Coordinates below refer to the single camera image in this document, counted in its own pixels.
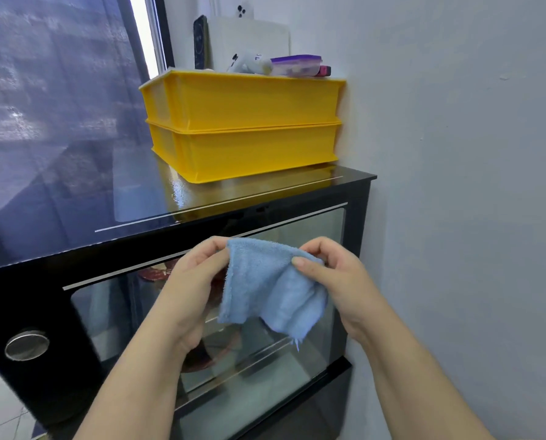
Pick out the silver oven knob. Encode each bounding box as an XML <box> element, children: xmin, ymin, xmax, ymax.
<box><xmin>4</xmin><ymin>330</ymin><xmax>50</xmax><ymax>362</ymax></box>

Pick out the black glass-door oven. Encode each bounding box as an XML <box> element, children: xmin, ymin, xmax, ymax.
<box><xmin>0</xmin><ymin>161</ymin><xmax>378</xmax><ymax>440</ymax></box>

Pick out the person's left hand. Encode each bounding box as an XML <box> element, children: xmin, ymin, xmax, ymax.
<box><xmin>155</xmin><ymin>236</ymin><xmax>232</xmax><ymax>360</ymax></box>

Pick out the person's right forearm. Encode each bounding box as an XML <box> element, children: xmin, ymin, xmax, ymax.
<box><xmin>354</xmin><ymin>311</ymin><xmax>496</xmax><ymax>440</ymax></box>

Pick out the person's right hand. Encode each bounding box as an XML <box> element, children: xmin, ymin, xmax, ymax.
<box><xmin>291</xmin><ymin>236</ymin><xmax>388</xmax><ymax>349</ymax></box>

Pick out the purple lidded plastic container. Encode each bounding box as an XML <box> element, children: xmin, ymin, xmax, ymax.
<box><xmin>270</xmin><ymin>54</ymin><xmax>324</xmax><ymax>78</ymax></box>

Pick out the light blue terry cloth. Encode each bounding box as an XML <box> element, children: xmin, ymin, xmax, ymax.
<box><xmin>217</xmin><ymin>237</ymin><xmax>329</xmax><ymax>351</ymax></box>

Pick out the white plastic bottle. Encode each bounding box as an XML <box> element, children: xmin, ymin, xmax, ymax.
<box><xmin>231</xmin><ymin>50</ymin><xmax>273</xmax><ymax>75</ymax></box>

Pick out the blue window curtain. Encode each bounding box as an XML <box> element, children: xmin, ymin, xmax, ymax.
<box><xmin>0</xmin><ymin>0</ymin><xmax>151</xmax><ymax>271</ymax></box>

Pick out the person's left forearm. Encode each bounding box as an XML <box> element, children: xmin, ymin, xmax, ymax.
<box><xmin>73</xmin><ymin>311</ymin><xmax>196</xmax><ymax>440</ymax></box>

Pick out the yellow plastic crate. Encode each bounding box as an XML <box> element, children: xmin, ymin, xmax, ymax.
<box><xmin>138</xmin><ymin>68</ymin><xmax>347</xmax><ymax>132</ymax></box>
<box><xmin>145</xmin><ymin>118</ymin><xmax>342</xmax><ymax>185</ymax></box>

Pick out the black smartphone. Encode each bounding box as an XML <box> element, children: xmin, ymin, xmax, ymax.
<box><xmin>193</xmin><ymin>14</ymin><xmax>209</xmax><ymax>70</ymax></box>

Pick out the white cutting board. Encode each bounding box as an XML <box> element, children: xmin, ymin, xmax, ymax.
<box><xmin>207</xmin><ymin>15</ymin><xmax>292</xmax><ymax>73</ymax></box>

